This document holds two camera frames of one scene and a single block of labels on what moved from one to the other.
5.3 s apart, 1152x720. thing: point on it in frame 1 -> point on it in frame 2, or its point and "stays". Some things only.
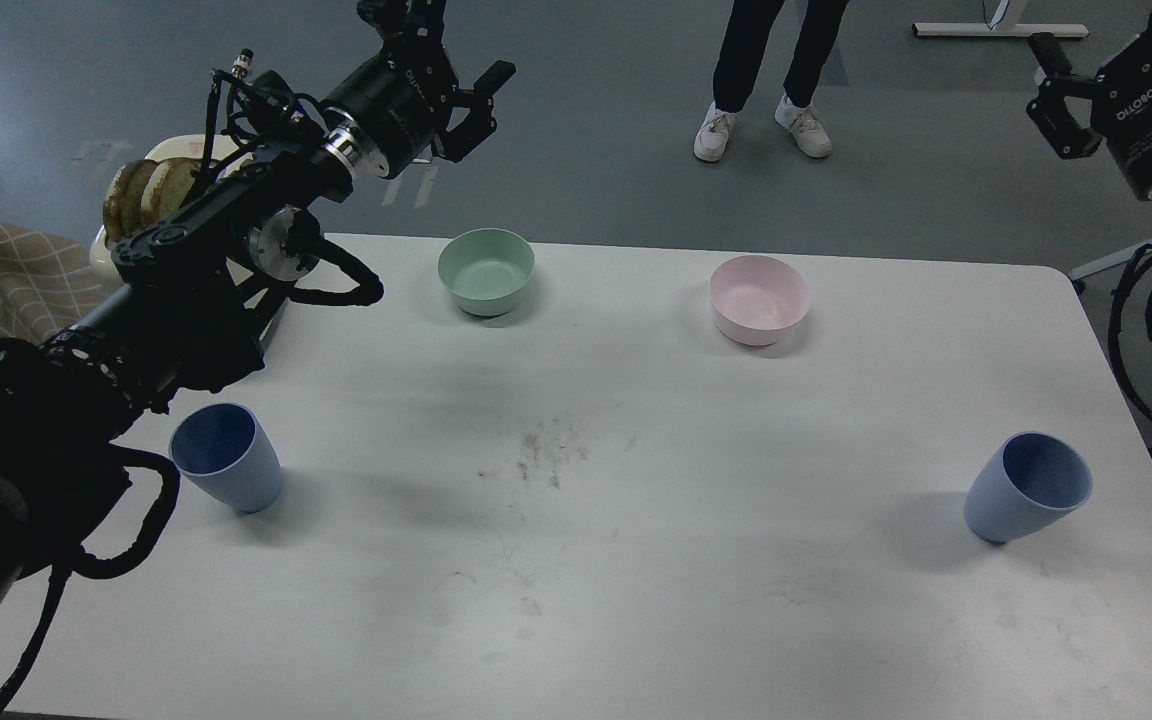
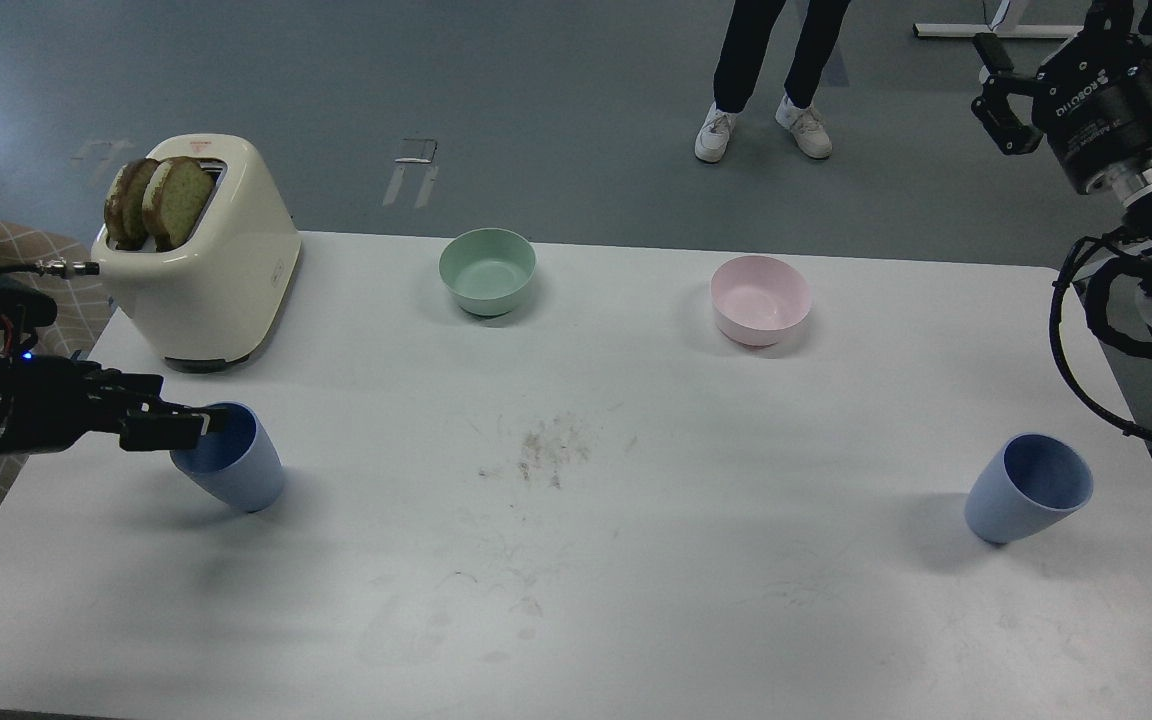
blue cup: [226, 451] stays
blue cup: [1029, 481] stays
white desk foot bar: [1002, 30] stays
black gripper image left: [396, 109] -> [30, 403]
